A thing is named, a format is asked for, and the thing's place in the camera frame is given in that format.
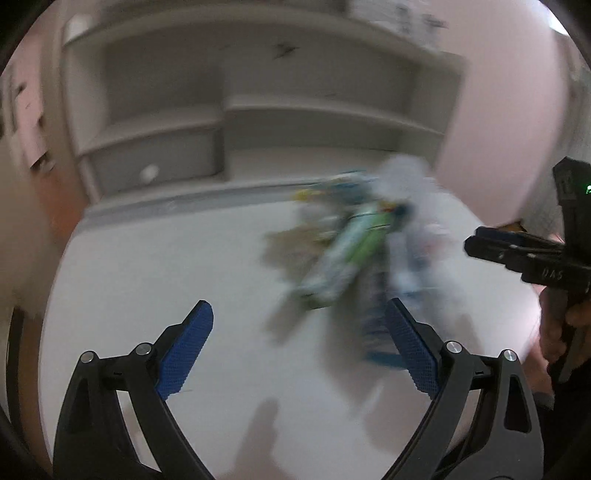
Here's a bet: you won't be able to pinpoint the green white snack wrapper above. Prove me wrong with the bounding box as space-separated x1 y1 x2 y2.
295 203 410 309

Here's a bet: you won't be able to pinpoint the papers on shelf top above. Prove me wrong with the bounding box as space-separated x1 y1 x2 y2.
346 0 449 50

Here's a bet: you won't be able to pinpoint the white drawer knob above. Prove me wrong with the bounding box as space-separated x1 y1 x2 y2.
138 164 160 185

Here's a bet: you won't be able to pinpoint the white blue trimmed cloth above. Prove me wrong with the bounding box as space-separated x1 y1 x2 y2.
356 154 456 370

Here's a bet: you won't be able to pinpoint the white desk shelf unit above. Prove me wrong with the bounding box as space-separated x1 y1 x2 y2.
61 1 467 202

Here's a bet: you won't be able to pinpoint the right hand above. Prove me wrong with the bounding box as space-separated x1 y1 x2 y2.
539 287 590 364

